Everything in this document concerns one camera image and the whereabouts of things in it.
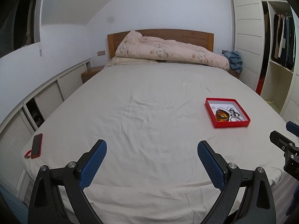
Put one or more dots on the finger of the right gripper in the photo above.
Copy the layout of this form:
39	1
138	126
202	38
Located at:
281	141
292	128

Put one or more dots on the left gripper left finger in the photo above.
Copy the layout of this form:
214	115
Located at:
90	162

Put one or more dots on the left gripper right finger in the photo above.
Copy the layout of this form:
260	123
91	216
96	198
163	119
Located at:
212	164

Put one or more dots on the red jewelry box tray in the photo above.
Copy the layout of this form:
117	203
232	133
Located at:
230	105

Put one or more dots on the amber bangle in box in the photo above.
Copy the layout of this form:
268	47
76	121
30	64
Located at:
222	115

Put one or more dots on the red bag in wardrobe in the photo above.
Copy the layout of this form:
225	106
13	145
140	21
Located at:
260	85

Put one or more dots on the right wooden nightstand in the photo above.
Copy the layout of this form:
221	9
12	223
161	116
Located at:
234	73

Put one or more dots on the wooden nightstand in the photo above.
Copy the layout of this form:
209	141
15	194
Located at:
234	73
90	73

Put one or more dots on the hanging dark clothes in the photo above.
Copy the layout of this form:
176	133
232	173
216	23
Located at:
283	48

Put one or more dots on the blue crumpled cloth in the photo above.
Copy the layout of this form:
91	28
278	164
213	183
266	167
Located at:
235	61

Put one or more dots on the left wooden nightstand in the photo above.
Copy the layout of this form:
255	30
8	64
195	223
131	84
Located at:
90	73

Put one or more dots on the beige pillow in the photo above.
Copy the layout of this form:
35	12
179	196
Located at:
115	61

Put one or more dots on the white wardrobe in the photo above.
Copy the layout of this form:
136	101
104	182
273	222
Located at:
253	40

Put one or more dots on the wooden headboard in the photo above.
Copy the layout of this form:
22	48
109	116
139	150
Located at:
203	39

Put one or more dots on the pink floral duvet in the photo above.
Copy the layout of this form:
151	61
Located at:
137	46

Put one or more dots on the red phone with strap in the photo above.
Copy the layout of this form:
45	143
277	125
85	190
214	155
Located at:
35	150

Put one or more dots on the low white wall cabinet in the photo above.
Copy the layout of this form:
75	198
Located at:
21	124

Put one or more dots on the wall switch plate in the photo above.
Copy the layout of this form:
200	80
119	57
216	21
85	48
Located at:
101	53

